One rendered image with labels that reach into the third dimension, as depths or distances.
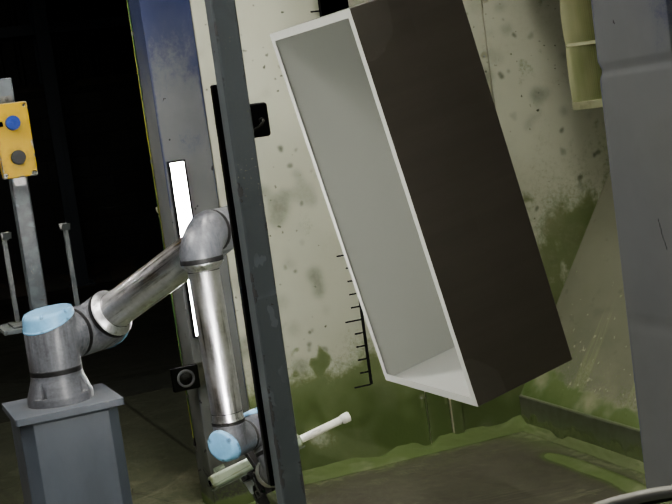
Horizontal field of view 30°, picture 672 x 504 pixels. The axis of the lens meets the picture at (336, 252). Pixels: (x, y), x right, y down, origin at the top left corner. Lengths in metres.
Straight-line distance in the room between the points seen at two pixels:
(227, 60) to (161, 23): 1.99
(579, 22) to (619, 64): 2.82
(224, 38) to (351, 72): 1.67
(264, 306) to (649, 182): 0.94
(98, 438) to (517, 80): 2.28
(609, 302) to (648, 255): 2.92
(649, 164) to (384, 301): 2.41
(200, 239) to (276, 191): 1.27
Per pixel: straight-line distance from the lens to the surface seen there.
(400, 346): 4.23
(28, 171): 4.50
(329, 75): 4.10
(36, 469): 3.65
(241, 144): 2.49
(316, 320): 4.64
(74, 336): 3.69
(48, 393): 3.67
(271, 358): 2.53
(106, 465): 3.67
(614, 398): 4.57
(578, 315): 4.94
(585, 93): 4.73
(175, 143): 4.46
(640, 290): 1.93
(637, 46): 1.86
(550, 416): 4.87
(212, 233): 3.34
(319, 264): 4.63
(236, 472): 3.81
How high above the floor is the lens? 1.33
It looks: 6 degrees down
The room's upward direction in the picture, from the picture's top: 8 degrees counter-clockwise
